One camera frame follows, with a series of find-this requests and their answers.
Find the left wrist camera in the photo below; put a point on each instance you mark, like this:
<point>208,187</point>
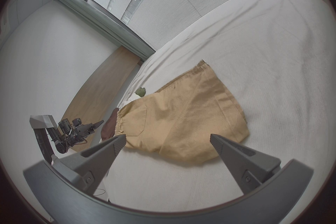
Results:
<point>77,122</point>

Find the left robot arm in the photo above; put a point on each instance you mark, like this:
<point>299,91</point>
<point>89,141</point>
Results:
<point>40,121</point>

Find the white garment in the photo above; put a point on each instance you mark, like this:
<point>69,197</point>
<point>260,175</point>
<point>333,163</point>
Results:
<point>130,101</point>

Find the dark brown garment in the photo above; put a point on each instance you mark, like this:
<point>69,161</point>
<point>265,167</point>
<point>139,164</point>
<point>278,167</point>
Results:
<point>109,125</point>

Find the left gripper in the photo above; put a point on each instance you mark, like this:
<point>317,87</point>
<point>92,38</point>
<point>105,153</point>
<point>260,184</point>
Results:
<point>84,130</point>

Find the green garment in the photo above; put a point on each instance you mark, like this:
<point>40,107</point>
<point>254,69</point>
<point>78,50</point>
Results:
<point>141,92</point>

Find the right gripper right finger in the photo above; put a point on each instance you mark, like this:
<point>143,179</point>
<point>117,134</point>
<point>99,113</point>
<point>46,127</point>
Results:
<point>244,165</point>

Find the tan shorts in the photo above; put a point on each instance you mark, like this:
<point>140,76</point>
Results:
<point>189,118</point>

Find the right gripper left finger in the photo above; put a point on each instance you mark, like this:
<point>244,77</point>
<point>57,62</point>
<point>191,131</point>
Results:
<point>97,162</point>

